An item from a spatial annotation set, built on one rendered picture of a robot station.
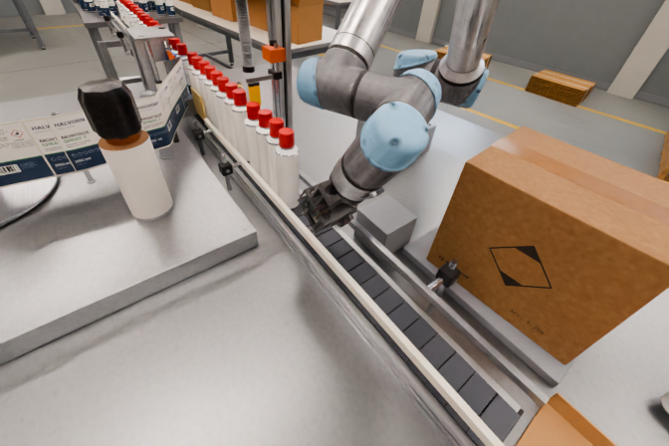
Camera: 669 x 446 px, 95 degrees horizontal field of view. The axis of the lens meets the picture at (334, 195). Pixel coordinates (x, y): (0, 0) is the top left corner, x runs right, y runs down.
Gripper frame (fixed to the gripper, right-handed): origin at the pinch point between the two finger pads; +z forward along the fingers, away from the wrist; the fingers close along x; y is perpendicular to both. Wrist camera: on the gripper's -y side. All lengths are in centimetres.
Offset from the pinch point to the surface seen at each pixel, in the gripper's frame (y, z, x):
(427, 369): 4.4, -15.1, 30.2
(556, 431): -9, -17, 49
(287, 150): 1.6, -4.0, -15.7
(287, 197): 2.3, 6.6, -9.1
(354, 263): -1.2, -0.5, 11.8
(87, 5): 15, 135, -232
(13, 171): 51, 23, -43
